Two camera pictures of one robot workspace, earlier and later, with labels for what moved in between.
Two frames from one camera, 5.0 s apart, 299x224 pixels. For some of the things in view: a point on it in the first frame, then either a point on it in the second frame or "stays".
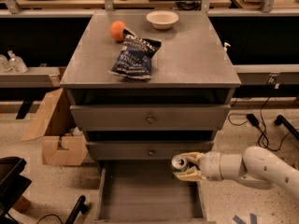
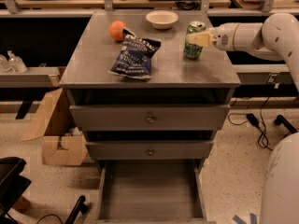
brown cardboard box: x=62 y=143 stays
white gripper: x=210 y=166 to x=222 y=36
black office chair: x=12 y=185 stays
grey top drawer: x=149 y=117 stays
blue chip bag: x=135 y=59 stays
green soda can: x=178 y=163 to x=192 y=50
